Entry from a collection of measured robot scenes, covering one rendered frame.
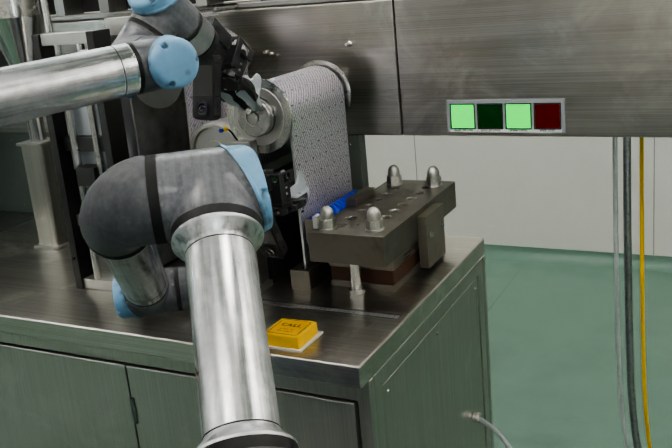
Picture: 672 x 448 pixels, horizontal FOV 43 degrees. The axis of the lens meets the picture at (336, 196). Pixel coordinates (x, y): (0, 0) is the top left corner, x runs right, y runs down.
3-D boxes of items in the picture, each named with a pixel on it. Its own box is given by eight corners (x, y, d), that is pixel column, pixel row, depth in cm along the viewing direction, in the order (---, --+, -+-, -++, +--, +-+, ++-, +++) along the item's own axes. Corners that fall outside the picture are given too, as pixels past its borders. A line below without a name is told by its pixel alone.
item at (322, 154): (299, 228, 170) (290, 137, 165) (351, 196, 190) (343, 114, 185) (302, 228, 170) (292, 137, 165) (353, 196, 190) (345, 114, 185)
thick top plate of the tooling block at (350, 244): (310, 261, 166) (307, 231, 164) (391, 203, 200) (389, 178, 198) (385, 267, 158) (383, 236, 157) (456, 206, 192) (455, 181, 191)
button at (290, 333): (263, 345, 147) (261, 332, 146) (283, 329, 153) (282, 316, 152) (298, 350, 144) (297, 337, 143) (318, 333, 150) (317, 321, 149)
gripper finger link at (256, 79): (277, 87, 163) (252, 61, 155) (270, 114, 161) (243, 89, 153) (264, 88, 164) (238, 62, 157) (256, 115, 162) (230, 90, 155)
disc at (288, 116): (231, 152, 171) (222, 79, 167) (232, 152, 171) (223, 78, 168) (295, 154, 164) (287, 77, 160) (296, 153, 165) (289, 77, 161)
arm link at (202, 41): (195, 45, 139) (156, 47, 143) (210, 60, 143) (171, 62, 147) (208, 6, 142) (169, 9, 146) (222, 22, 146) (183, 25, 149)
